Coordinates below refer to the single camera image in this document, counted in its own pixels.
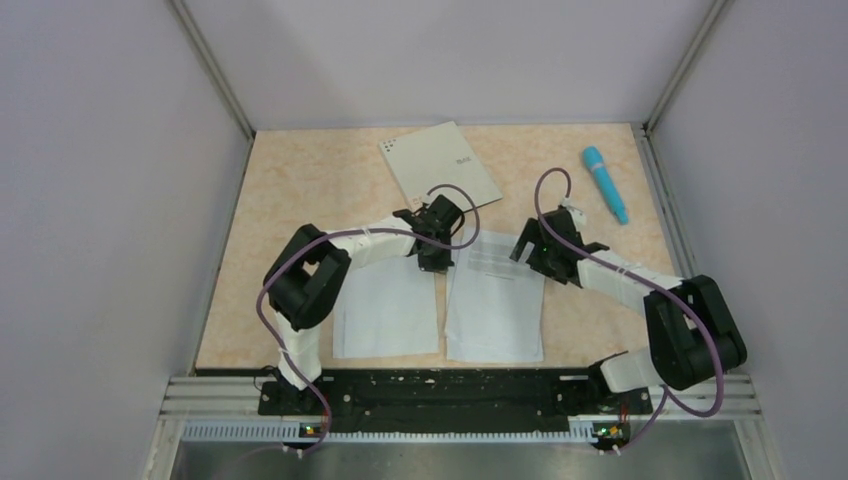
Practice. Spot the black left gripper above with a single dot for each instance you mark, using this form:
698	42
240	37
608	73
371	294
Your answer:
433	245

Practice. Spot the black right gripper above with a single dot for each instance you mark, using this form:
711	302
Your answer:
539	253

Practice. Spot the white A4 file folder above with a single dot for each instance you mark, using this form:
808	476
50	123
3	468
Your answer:
438	155

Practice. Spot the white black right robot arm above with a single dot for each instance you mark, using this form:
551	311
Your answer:
691	331

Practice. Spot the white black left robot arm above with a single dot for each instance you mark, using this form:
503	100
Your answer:
304	283

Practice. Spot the blue marker pen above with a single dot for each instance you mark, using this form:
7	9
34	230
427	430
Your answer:
595	164

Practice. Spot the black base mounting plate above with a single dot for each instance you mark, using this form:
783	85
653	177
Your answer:
461	400

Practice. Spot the white slotted cable duct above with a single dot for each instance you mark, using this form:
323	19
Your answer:
296	432

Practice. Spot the right aluminium corner post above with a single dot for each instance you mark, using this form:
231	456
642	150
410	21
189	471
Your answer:
691	54

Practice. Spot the aluminium corner post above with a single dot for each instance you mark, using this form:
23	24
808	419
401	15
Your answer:
204	55
691	54

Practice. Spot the aluminium front rail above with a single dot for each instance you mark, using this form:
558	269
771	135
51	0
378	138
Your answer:
239	397

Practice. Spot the left aluminium corner post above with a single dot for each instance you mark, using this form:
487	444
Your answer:
204	55

